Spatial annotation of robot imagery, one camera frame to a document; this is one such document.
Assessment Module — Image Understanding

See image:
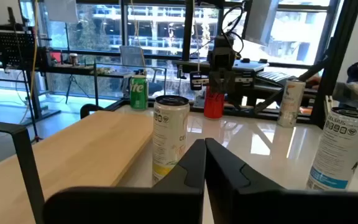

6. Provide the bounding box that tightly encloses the white panel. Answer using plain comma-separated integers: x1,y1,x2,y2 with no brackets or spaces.
44,0,79,23

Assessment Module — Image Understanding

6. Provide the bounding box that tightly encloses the person's hand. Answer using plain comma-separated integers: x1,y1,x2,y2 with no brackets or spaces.
306,76,323,91

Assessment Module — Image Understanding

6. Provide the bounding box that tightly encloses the black rig post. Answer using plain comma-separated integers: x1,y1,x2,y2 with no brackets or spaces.
310,0,358,127

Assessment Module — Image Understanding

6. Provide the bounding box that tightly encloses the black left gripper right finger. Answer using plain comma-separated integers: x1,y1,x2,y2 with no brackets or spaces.
204,137,358,224

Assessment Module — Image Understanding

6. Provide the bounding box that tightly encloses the red Coca-Cola can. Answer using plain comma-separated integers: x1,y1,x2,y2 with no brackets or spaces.
203,86,226,120

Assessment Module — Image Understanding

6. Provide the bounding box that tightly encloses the black perforated equipment stand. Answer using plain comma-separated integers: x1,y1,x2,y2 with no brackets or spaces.
0,6,62,127

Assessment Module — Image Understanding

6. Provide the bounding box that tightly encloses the black window frame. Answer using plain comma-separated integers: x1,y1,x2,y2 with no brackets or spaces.
20,0,344,69

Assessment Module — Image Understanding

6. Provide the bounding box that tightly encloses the person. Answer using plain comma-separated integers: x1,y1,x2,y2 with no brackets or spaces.
306,55,358,110

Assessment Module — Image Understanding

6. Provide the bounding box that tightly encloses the black tripod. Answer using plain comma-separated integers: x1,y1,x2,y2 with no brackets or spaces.
64,23,90,105

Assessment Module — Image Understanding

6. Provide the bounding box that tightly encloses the grey monitor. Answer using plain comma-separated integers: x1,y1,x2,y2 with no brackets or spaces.
243,0,280,47

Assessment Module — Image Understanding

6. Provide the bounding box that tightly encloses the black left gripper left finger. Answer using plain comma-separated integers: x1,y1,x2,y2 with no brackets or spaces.
43,138,207,224

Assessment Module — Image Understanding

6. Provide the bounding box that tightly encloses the grey mesh office chair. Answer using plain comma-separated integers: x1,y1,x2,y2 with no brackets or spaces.
119,45,167,96

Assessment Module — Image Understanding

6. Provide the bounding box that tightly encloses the Celsius can yellow print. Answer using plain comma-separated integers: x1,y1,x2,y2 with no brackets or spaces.
152,95,191,186

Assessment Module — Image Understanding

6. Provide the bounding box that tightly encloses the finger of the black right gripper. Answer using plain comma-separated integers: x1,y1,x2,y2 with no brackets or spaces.
222,70,235,94
210,70,223,94

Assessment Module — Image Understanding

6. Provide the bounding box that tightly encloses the grey laptop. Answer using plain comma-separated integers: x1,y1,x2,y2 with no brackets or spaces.
233,58,270,73

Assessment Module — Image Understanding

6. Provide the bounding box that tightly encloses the black metal shelf end frame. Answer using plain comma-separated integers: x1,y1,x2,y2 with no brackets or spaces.
93,58,167,108
0,119,46,224

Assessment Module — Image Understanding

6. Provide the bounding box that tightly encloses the green Sprite can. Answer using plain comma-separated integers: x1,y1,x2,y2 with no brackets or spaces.
129,74,149,110

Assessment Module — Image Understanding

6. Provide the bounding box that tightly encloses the Celsius can orange print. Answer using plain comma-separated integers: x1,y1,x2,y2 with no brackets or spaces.
277,78,306,128

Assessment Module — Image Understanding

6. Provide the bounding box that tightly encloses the black keyboard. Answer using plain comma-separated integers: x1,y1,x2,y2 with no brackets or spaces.
256,70,291,84

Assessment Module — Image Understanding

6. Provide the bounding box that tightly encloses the Celsius can blue print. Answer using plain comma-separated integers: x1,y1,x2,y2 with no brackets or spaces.
305,106,358,191

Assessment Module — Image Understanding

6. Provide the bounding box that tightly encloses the black metal table frame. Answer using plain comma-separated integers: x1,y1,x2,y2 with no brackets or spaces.
79,98,319,123

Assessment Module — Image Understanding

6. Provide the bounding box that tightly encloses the yellow hanging cable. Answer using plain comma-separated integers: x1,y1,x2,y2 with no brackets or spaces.
28,0,40,97

